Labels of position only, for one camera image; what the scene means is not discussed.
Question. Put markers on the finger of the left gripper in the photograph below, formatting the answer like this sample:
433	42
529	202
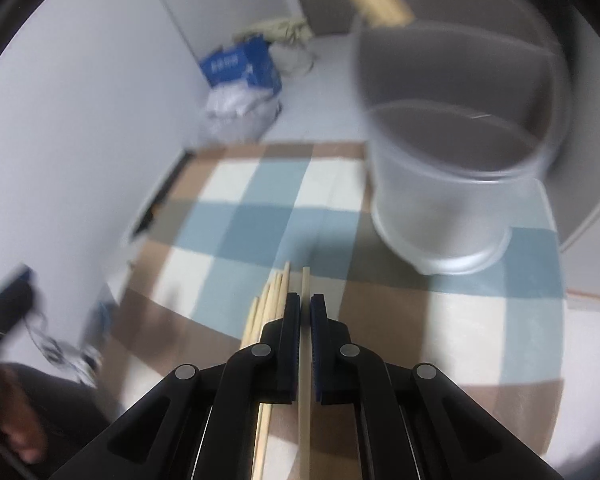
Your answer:
17	299

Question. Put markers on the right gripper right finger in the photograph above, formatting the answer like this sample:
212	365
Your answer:
412	423

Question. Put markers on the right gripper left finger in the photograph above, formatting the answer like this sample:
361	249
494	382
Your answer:
199	424

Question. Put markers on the person's left hand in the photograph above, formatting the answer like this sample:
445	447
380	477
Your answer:
18	421

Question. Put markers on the plaid checked mat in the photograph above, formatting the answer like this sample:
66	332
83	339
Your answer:
235	217

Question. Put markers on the grey plastic parcel bag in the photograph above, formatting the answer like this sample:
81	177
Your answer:
246	129

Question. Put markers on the white plastic parcel bag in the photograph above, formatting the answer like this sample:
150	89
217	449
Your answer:
235	99

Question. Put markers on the white utensil holder cup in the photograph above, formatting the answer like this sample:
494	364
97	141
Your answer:
464	109

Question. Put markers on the blue cardboard box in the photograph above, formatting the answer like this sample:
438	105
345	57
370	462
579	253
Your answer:
249	60

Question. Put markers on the beige cloth on sack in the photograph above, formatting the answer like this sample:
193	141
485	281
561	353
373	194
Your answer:
288	43

